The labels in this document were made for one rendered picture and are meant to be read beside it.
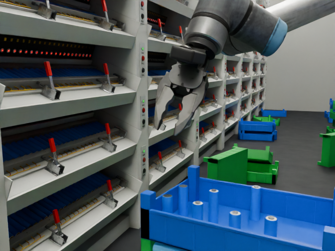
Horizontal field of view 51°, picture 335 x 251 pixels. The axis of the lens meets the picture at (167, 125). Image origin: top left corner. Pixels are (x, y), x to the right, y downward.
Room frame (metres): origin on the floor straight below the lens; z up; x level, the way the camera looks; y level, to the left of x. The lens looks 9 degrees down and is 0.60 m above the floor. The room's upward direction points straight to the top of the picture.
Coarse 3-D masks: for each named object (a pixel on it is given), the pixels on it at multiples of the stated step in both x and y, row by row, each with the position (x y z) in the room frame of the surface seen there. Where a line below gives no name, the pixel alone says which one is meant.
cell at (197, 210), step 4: (192, 204) 0.54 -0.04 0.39; (196, 204) 0.54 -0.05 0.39; (200, 204) 0.54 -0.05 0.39; (192, 208) 0.54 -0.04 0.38; (196, 208) 0.53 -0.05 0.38; (200, 208) 0.53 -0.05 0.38; (192, 212) 0.54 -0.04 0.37; (196, 212) 0.53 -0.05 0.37; (200, 212) 0.53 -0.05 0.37; (192, 216) 0.54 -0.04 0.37; (196, 216) 0.53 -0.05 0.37; (200, 216) 0.53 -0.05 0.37
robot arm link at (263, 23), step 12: (252, 12) 0.80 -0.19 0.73; (264, 12) 0.81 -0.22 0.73; (240, 24) 0.80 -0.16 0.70; (252, 24) 0.80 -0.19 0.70; (264, 24) 0.80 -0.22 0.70; (276, 24) 0.81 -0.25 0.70; (240, 36) 0.82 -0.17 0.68; (252, 36) 0.81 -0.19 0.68; (264, 36) 0.81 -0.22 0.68; (276, 36) 0.81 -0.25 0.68; (240, 48) 0.89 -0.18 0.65; (252, 48) 0.85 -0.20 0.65; (264, 48) 0.83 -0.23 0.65; (276, 48) 0.83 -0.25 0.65
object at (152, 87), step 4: (148, 64) 1.73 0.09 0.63; (152, 64) 1.78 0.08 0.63; (156, 64) 1.82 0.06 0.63; (160, 64) 1.87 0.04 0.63; (164, 64) 1.92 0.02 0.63; (168, 64) 1.95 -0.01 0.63; (172, 64) 1.94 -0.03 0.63; (168, 68) 1.95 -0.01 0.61; (148, 76) 1.33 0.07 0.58; (148, 80) 1.33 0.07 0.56; (148, 84) 1.33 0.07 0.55; (152, 84) 1.47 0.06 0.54; (156, 84) 1.50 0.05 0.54; (148, 88) 1.33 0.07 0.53; (152, 88) 1.39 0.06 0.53; (156, 88) 1.42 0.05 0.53; (148, 92) 1.35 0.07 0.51; (152, 92) 1.38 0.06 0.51; (156, 92) 1.42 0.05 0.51; (148, 96) 1.36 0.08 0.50; (152, 96) 1.40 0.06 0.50
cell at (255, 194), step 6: (252, 186) 0.62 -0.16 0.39; (258, 186) 0.62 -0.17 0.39; (252, 192) 0.62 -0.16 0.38; (258, 192) 0.61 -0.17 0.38; (252, 198) 0.61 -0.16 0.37; (258, 198) 0.61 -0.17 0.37; (252, 204) 0.61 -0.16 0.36; (258, 204) 0.61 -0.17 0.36; (252, 210) 0.61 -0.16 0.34; (258, 210) 0.61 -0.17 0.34; (252, 216) 0.61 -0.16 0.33; (258, 216) 0.61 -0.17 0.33
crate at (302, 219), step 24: (192, 168) 0.70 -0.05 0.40; (144, 192) 0.56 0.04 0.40; (168, 192) 0.63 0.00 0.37; (192, 192) 0.70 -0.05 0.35; (240, 192) 0.67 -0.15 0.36; (264, 192) 0.65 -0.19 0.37; (288, 192) 0.62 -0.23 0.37; (144, 216) 0.55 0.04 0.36; (168, 216) 0.52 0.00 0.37; (264, 216) 0.63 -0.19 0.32; (288, 216) 0.62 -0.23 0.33; (312, 216) 0.60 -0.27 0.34; (168, 240) 0.53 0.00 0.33; (192, 240) 0.50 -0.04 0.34; (216, 240) 0.49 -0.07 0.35; (240, 240) 0.47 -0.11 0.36; (264, 240) 0.45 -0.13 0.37; (288, 240) 0.44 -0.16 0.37; (312, 240) 0.54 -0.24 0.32
